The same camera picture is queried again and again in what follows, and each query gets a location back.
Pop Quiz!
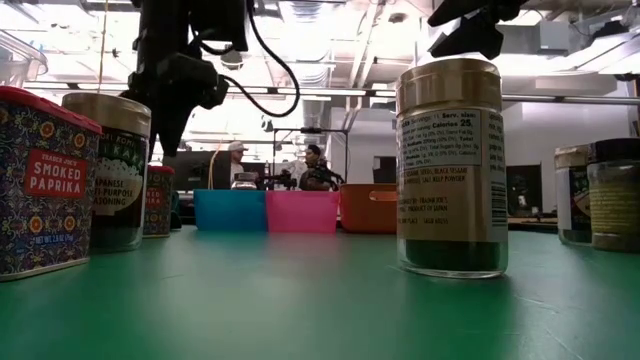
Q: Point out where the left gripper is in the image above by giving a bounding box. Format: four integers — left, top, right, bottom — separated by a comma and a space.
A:
119, 52, 232, 160

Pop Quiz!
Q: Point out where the furikake jar gold lid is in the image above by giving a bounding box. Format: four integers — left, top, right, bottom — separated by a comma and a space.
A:
553, 144, 594, 247
395, 57, 510, 280
62, 92, 152, 253

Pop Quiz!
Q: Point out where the small smoked paprika tin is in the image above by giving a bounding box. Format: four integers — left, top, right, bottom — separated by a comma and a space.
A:
143, 165, 177, 239

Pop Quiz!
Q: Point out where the black-lid jar yellow-green spice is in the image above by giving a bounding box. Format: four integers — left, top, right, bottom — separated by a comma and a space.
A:
586, 137, 640, 253

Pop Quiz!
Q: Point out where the black computer monitor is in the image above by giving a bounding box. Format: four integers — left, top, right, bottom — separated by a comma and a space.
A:
160, 150, 232, 192

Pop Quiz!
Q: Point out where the person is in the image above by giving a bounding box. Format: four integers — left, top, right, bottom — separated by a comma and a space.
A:
298, 144, 346, 192
227, 140, 250, 189

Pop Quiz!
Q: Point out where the dark green cloth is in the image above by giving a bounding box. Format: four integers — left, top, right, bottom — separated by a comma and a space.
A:
169, 190, 184, 231

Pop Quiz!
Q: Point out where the small clear glass jar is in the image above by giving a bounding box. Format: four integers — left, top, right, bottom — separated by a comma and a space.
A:
230, 171, 259, 191

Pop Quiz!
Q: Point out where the blue plastic bin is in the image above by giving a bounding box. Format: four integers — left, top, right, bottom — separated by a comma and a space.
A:
193, 188, 269, 233

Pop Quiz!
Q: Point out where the large smoked paprika tin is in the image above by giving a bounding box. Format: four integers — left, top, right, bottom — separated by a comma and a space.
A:
0, 85, 104, 282

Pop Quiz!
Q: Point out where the pink plastic bin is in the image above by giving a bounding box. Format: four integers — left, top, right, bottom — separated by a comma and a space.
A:
265, 189, 342, 235

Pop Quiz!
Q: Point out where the orange plastic bin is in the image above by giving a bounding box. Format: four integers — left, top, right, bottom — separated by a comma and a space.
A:
339, 182, 399, 235

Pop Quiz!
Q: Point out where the green table mat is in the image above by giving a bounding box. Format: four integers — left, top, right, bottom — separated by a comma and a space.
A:
0, 224, 640, 360

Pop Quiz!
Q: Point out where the yellow hanging cord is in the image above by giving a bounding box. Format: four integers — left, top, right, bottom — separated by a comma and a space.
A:
97, 0, 110, 94

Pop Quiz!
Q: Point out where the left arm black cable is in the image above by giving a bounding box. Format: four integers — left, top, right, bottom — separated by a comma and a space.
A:
199, 0, 302, 119

